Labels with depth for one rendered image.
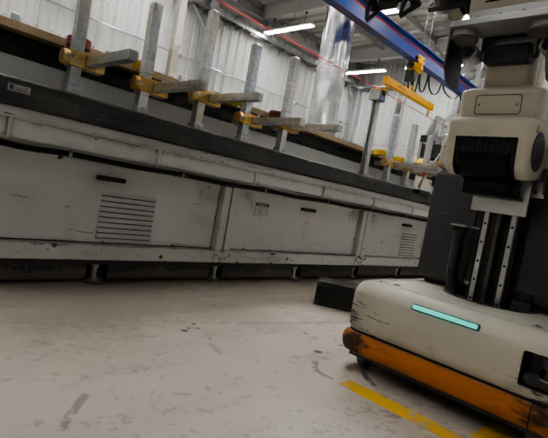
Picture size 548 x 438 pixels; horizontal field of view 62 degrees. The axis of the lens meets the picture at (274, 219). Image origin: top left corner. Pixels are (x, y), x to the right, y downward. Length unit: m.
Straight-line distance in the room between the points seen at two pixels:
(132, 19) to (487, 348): 9.39
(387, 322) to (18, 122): 1.28
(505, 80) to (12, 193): 1.65
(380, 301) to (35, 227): 1.28
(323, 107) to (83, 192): 5.73
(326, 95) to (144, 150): 5.76
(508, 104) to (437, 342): 0.67
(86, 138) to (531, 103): 1.37
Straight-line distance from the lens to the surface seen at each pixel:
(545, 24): 1.34
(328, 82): 7.41
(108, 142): 1.73
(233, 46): 11.44
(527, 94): 1.40
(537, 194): 1.51
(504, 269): 1.55
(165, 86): 1.71
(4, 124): 1.62
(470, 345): 1.31
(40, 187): 1.90
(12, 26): 1.79
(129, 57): 1.42
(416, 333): 1.37
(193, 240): 2.25
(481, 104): 1.43
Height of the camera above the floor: 0.49
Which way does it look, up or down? 3 degrees down
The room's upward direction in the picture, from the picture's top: 10 degrees clockwise
